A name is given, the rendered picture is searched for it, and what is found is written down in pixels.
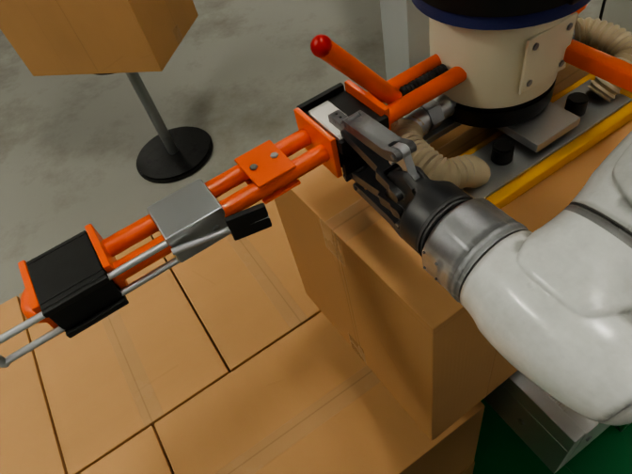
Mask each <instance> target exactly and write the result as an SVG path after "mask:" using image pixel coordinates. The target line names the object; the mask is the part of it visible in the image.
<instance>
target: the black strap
mask: <svg viewBox="0 0 632 474"><path fill-rule="evenodd" d="M422 1H423V2H425V3H427V4H428V5H430V6H432V7H434V8H438V9H441V10H444V11H447V12H451V13H454V14H460V15H466V16H473V17H511V16H520V15H526V14H531V13H537V12H541V11H545V10H549V9H552V8H557V7H559V6H562V5H565V4H568V5H573V4H575V3H577V2H578V1H580V0H422Z"/></svg>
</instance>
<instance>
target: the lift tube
mask: <svg viewBox="0 0 632 474"><path fill-rule="evenodd" d="M590 1H591V0H580V1H578V2H577V3H575V4H573V5H568V4H565V5H562V6H559V7H557V8H552V9H549V10H545V11H541V12H537V13H531V14H526V15H520V16H511V17H473V16H466V15H460V14H454V13H451V12H447V11H444V10H441V9H438V8H434V7H432V6H430V5H428V4H427V3H425V2H423V1H422V0H412V2H413V4H414V5H415V6H416V8H417V9H418V10H420V11H421V12H422V13H423V14H425V15H426V16H428V17H430V18H431V19H434V20H436V21H439V22H441V23H443V24H449V25H452V26H457V27H462V28H467V29H478V30H508V29H519V28H524V27H530V26H535V25H539V24H546V23H550V22H553V21H555V20H558V19H560V18H563V17H565V16H567V15H569V14H571V13H573V12H575V11H577V10H579V9H580V8H582V7H584V6H585V5H587V4H588V3H589V2H590Z"/></svg>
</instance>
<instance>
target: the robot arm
mask: <svg viewBox="0 0 632 474"><path fill-rule="evenodd" d="M308 115H309V116H310V117H311V118H312V119H314V120H315V121H316V122H317V123H318V124H319V125H321V126H322V127H323V128H324V129H325V130H327V131H328V132H329V133H330V134H331V135H333V136H334V137H335V138H336V139H337V140H338V141H339V140H341V139H345V140H346V142H347V143H348V144H349V145H350V146H351V147H352V148H353V149H354V150H355V151H356V152H357V153H358V154H359V156H360V157H361V158H362V159H363V160H364V161H365V162H366V163H367V164H365V165H364V166H363V167H361V168H359V169H358V170H356V171H354V172H353V173H351V174H349V175H348V176H346V175H345V174H343V178H344V179H345V180H346V181H347V182H348V181H349V180H354V181H355V183H354V184H353V187H354V189H355V190H356V191H357V192H358V194H359V195H361V196H362V197H363V198H364V199H365V200H366V201H367V202H368V203H369V204H370V205H371V206H372V207H373V208H374V210H375V211H377V212H378V213H379V214H380V215H382V216H383V217H384V218H385V219H386V221H387V222H388V223H389V224H390V225H391V226H392V227H393V228H394V229H395V231H396V232H397V233H398V235H399V236H400V237H401V238H402V239H404V240H405V241H406V242H407V243H408V244H409V245H410V246H411V247H412V248H413V249H414V250H415V251H417V252H418V253H419V254H420V255H421V257H422V264H423V269H425V270H426V271H427V272H428V273H429V274H430V275H431V276H432V277H433V278H434V279H435V280H436V281H437V282H438V283H439V284H440V285H442V286H443V287H444V288H445V289H446V290H447V291H448V292H449V293H450V294H451V296H452V297H453V298H454V299H455V300H456V301H457V302H459V303H461V305H462V306H463V307H464V308H465V309H466V310H467V311H468V313H469V314H470V316H471V317H472V318H473V320H474V322H475V324H476V326H477V327H478V328H479V330H480V332H481V333H482V334H483V335H484V337H485V338H486V339H487V340H488V341H489V342H490V344H491V345H492V346H493V347H494V348H495V349H496V350H497V351H498V352H499V353H500V354H501V355H502V356H503V357H504V358H505V359H506V360H507V361H508V362H509V363H510V364H512V365H513V366H514V367H515V368H516V369H517V370H518V371H520V372H521V373H522V374H523V375H524V376H526V377H527V378H528V379H529V380H530V381H531V382H533V383H534V384H535V385H537V386H538V387H540V388H541V389H543V390H544V391H545V392H547V393H548V394H549V395H551V396H552V397H554V398H555V399H556V400H558V401H559V402H561V403H563V404H564V405H566V406H567V407H569V408H571V409H572V410H573V411H575V412H577V413H579V414H580V415H582V416H584V417H586V418H588V419H592V420H595V421H598V422H600V423H603V424H607V425H612V426H621V425H626V424H629V423H631V422H632V131H631V132H630V133H629V134H628V135H627V136H626V137H625V138H624V139H623V140H622V141H621V142H620V143H619V145H618V146H617V147H616V148H615V149H614V150H613V151H612V152H611V153H610V154H609V155H608V157H607V158H606V159H605V160H604V161H603V162H602V163H601V165H600V166H599V167H598V168H597V169H596V170H595V171H594V173H593V174H592V175H591V177H590V178H589V179H588V181H587V182H586V184H585V185H584V186H583V188H582V189H581V191H580V192H579V193H578V194H577V196H576V197H575V198H574V199H573V200H572V201H571V203H570V204H569V205H568V206H567V207H566V208H565V209H564V210H563V211H562V212H561V213H559V214H558V215H557V216H555V217H554V218H553V219H552V220H550V221H549V222H547V223H546V224H545V225H543V226H542V227H540V228H539V229H537V230H535V231H534V232H531V231H529V230H528V228H527V227H525V226H524V225H523V224H521V223H519V222H517V221H515V220H514V219H513V218H511V217H510V216H509V215H507V214H506V213H505V212H503V211H502V210H501V209H500V208H498V207H497V206H496V205H494V204H493V203H492V202H490V201H489V200H487V199H484V198H473V197H471V196H470V195H468V194H467V193H466V192H464V191H463V190H462V189H460V188H459V187H458V186H456V185H455V184H454V183H452V182H447V181H433V180H430V179H429V178H428V177H427V175H426V174H425V173H424V171H423V170H422V169H421V168H420V167H418V166H415V165H414V162H413V159H412V156H411V153H413V152H414V151H416V150H417V146H416V144H415V142H414V141H412V140H410V139H406V138H401V137H399V136H398V135H397V134H395V133H393V132H392V131H390V130H389V129H388V128H387V127H385V126H384V125H382V124H381V123H379V122H378V121H377V120H375V119H374V118H372V117H370V116H369V115H367V114H366V113H364V112H363V111H361V110H359V111H357V112H355V113H353V115H351V116H349V117H348V116H347V115H345V114H344V113H343V112H341V111H340V110H339V109H338V108H337V107H336V106H335V105H333V104H332V103H331V102H329V101H326V102H324V103H322V104H320V105H318V106H317V107H315V108H313V109H311V110H309V111H308ZM365 188H366V189H367V190H365Z"/></svg>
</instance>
